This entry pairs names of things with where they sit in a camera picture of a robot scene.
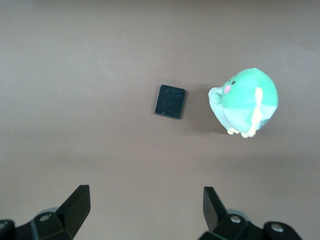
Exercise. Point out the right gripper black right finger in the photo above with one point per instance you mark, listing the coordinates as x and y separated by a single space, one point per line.
215 215

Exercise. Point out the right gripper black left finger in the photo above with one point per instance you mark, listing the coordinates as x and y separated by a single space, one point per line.
72 215

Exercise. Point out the small black phone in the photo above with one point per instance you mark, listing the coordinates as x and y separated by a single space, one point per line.
170 101

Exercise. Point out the green dinosaur plush toy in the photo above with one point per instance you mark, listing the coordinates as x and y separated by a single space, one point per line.
247 90

